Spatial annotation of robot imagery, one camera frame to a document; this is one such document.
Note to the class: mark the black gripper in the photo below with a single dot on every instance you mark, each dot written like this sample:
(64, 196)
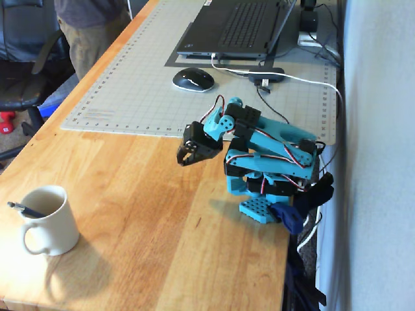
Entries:
(198, 149)

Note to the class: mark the black and silver pen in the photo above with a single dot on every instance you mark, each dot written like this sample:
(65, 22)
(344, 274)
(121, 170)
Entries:
(29, 211)

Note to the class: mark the teal perforated robot base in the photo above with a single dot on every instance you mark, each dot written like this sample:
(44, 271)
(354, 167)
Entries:
(257, 209)

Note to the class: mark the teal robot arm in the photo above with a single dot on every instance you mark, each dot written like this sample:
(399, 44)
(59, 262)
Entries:
(272, 129)

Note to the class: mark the white ceramic mug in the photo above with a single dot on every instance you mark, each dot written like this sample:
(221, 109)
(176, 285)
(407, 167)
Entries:
(58, 226)

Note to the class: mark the black computer mouse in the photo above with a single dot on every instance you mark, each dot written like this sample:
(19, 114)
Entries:
(193, 79)

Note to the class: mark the grey gridded cutting mat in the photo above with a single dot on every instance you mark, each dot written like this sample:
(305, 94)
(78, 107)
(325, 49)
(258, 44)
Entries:
(142, 97)

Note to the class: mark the black usb hub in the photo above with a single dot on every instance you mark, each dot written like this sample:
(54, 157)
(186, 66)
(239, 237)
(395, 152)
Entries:
(266, 75)

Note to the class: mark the dark blue table clamp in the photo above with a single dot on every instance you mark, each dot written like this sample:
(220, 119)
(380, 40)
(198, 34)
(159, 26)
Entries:
(288, 218)

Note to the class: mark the black laptop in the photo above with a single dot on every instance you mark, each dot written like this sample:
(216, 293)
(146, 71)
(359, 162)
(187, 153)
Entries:
(240, 26)

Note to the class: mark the person in khaki trousers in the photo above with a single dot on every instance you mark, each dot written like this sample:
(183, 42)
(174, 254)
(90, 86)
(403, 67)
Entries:
(87, 39)

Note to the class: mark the black webcam on stand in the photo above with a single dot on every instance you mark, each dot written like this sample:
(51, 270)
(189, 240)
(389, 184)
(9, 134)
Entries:
(308, 17)

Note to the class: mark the black office chair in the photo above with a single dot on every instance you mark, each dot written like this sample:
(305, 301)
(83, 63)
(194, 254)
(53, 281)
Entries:
(22, 84)

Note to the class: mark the red dumbbell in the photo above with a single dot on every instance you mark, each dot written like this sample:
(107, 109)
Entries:
(6, 124)

